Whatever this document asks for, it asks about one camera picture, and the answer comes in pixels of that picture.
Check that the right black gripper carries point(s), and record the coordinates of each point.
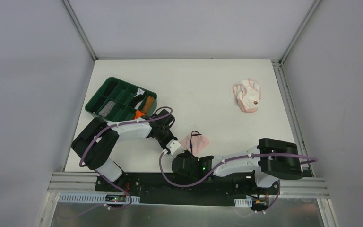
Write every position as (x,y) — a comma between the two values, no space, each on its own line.
(185,156)

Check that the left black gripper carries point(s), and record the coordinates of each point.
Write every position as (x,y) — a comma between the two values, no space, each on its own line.
(162,133)

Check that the pink underwear navy trim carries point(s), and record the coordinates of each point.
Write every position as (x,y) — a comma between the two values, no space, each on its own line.
(195,142)

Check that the white underwear pink trim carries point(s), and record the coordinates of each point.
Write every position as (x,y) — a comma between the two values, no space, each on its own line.
(247,94)

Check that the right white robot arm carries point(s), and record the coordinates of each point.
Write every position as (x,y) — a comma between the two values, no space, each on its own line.
(269,161)

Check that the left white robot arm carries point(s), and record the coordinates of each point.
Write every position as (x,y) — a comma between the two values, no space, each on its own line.
(97,140)

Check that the orange rolled cloth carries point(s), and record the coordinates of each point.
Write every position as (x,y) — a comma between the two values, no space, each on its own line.
(139,114)

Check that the black white rolled cloth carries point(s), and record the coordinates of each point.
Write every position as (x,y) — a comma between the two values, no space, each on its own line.
(136,101)

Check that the green compartment tray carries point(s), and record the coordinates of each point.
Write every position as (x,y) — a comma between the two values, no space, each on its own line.
(121,92)

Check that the grey striped rolled cloth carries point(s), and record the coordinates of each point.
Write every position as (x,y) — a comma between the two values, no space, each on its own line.
(104,112)

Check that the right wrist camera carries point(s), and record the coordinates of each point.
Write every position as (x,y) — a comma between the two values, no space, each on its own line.
(174,148)

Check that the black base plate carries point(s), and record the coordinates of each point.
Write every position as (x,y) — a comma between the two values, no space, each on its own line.
(155,188)

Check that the small white cable duct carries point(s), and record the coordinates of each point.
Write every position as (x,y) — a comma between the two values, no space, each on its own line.
(245,202)

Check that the aluminium front rail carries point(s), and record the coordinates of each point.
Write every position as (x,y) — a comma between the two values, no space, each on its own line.
(84,182)

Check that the aluminium rail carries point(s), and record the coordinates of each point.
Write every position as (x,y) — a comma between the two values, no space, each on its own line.
(289,106)
(84,182)

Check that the white slotted cable duct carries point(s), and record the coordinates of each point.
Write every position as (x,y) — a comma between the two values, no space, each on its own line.
(98,198)

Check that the right side aluminium rail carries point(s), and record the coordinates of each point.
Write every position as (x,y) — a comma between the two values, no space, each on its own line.
(289,106)

